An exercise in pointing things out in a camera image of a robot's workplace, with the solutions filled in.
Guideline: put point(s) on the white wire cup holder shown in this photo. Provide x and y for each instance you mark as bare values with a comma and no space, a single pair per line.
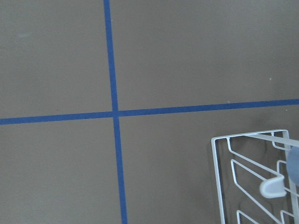
278,186

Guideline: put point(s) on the light blue plastic cup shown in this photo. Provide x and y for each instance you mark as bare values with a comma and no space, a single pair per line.
292,164

